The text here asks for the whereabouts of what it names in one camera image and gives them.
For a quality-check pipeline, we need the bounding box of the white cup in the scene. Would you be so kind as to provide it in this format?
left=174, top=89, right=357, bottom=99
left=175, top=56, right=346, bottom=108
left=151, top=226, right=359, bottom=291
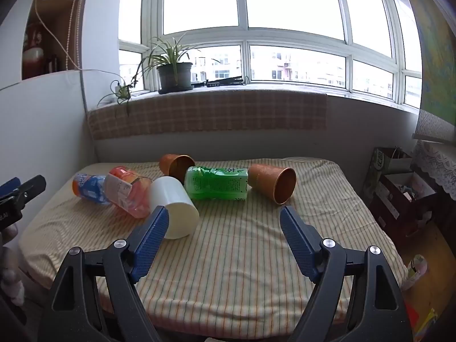
left=147, top=176, right=200, bottom=240

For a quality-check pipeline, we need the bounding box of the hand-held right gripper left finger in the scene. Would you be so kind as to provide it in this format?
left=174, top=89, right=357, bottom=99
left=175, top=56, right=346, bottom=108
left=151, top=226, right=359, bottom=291
left=37, top=205, right=170, bottom=342

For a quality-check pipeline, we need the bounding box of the yellow packet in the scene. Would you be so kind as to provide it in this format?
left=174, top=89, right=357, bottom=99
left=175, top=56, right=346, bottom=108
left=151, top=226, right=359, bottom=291
left=414, top=308, right=439, bottom=341

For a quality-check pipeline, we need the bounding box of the white cable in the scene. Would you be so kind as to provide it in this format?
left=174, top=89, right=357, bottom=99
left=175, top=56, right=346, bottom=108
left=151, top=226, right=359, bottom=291
left=33, top=0, right=123, bottom=89

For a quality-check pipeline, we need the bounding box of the plaid cloth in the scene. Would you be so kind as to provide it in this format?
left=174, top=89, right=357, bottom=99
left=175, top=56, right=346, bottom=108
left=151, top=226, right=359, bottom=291
left=87, top=89, right=328, bottom=143

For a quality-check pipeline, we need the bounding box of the orange soda bottle blue label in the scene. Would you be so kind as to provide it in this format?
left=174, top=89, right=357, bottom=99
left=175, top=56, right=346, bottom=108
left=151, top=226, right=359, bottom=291
left=72, top=172, right=112, bottom=206

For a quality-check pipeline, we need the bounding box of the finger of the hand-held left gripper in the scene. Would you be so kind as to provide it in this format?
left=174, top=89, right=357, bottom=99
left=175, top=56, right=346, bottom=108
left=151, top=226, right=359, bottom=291
left=14, top=174, right=47, bottom=204
left=0, top=177, right=21, bottom=198

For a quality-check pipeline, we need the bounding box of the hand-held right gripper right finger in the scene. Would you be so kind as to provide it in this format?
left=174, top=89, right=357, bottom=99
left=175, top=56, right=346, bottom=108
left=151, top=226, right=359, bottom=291
left=279, top=205, right=414, bottom=342

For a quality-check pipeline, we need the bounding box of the red container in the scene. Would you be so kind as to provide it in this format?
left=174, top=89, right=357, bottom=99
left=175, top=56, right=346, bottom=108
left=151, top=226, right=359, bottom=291
left=22, top=23, right=45, bottom=79

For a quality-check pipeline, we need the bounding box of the small hanging plant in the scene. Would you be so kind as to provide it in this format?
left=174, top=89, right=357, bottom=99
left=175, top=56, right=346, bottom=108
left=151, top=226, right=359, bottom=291
left=96, top=76, right=138, bottom=115

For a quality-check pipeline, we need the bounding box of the white lace cloth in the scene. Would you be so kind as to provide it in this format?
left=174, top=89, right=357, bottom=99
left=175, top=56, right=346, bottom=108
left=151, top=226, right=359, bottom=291
left=412, top=108, right=456, bottom=201

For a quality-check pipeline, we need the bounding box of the white bead cord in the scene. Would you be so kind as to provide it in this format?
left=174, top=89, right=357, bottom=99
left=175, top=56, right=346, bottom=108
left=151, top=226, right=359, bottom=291
left=65, top=0, right=88, bottom=72

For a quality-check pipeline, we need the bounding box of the pale bottle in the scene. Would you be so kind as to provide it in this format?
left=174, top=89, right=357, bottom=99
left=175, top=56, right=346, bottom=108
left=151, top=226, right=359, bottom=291
left=401, top=254, right=428, bottom=291

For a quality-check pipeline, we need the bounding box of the pink plastic bottle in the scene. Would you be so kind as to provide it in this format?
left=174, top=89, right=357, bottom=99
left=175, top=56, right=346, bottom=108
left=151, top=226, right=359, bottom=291
left=105, top=166, right=154, bottom=219

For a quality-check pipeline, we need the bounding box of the green plastic bottle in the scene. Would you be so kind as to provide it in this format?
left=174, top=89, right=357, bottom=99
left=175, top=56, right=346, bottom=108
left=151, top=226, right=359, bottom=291
left=184, top=165, right=249, bottom=201

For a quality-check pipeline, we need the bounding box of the potted spider plant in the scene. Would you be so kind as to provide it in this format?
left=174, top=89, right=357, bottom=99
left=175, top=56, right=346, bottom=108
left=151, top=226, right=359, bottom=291
left=137, top=31, right=211, bottom=95

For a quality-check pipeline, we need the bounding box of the wall poster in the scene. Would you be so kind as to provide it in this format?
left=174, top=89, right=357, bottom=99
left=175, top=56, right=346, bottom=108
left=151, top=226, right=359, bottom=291
left=397, top=0, right=456, bottom=128

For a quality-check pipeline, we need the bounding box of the white board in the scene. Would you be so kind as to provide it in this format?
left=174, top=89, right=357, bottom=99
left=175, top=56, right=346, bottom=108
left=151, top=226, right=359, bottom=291
left=0, top=69, right=99, bottom=201

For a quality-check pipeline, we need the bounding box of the white framed window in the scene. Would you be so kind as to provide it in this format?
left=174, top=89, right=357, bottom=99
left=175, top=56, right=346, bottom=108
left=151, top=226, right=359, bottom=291
left=118, top=0, right=423, bottom=109

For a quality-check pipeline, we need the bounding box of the small orange cup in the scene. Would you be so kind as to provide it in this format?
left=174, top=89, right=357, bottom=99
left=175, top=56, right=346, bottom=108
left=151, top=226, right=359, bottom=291
left=159, top=153, right=196, bottom=186

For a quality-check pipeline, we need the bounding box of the large orange cup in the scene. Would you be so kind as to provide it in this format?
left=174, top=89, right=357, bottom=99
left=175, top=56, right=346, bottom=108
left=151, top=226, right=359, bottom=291
left=247, top=163, right=298, bottom=206

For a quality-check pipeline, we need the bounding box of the striped bed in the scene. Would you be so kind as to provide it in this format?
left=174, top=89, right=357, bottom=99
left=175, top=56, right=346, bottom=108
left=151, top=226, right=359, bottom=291
left=18, top=156, right=409, bottom=341

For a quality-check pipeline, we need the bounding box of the green paper bag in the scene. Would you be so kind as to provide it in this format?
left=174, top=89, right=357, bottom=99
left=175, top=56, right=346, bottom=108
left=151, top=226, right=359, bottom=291
left=363, top=146, right=414, bottom=200

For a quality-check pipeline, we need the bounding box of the brown cardboard box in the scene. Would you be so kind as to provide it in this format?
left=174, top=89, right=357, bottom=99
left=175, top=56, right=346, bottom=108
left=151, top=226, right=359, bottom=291
left=370, top=170, right=439, bottom=251

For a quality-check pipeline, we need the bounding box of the wooden shelf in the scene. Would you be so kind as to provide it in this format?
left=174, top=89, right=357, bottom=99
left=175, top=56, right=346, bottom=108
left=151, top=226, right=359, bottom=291
left=21, top=0, right=90, bottom=81

